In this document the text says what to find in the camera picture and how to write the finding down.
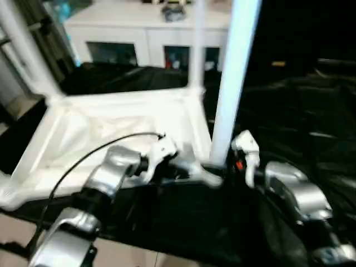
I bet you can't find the white plastic table leg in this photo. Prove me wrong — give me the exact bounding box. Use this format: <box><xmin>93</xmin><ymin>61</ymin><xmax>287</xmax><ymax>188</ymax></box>
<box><xmin>211</xmin><ymin>0</ymin><xmax>262</xmax><ymax>167</ymax></box>
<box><xmin>189</xmin><ymin>0</ymin><xmax>206</xmax><ymax>95</ymax></box>
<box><xmin>0</xmin><ymin>0</ymin><xmax>63</xmax><ymax>103</ymax></box>

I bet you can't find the white plastic table top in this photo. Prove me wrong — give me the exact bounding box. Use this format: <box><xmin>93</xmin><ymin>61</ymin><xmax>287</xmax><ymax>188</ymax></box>
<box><xmin>0</xmin><ymin>86</ymin><xmax>225</xmax><ymax>212</ymax></box>

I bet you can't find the black plastic mat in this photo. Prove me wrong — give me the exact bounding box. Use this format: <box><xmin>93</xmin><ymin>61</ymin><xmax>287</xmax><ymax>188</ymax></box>
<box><xmin>0</xmin><ymin>60</ymin><xmax>356</xmax><ymax>267</ymax></box>

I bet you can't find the grey flat bar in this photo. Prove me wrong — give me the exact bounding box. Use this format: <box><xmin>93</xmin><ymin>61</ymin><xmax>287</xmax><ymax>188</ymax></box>
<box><xmin>317</xmin><ymin>58</ymin><xmax>356</xmax><ymax>66</ymax></box>

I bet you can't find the white sideboard cabinet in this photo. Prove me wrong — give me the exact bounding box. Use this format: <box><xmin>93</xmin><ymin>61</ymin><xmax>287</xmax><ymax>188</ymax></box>
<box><xmin>62</xmin><ymin>0</ymin><xmax>231</xmax><ymax>70</ymax></box>

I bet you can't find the clear bag of dark items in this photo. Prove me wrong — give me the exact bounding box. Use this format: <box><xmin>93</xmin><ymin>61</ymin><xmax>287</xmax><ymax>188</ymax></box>
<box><xmin>161</xmin><ymin>4</ymin><xmax>187</xmax><ymax>22</ymax></box>

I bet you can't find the grey brown curtain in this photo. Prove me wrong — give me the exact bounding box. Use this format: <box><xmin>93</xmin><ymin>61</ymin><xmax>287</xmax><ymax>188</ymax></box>
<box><xmin>36</xmin><ymin>0</ymin><xmax>76</xmax><ymax>81</ymax></box>

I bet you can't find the grey metal pole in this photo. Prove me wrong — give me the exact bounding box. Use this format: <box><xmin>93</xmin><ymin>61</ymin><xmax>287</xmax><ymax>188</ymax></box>
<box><xmin>0</xmin><ymin>19</ymin><xmax>52</xmax><ymax>48</ymax></box>

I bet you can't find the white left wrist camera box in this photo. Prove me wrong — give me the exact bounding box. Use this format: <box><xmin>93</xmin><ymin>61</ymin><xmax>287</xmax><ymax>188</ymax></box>
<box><xmin>144</xmin><ymin>133</ymin><xmax>179</xmax><ymax>184</ymax></box>

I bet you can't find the black metal stand frame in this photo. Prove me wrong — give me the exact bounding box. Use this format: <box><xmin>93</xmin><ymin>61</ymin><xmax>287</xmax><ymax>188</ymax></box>
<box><xmin>0</xmin><ymin>241</ymin><xmax>31</xmax><ymax>254</ymax></box>

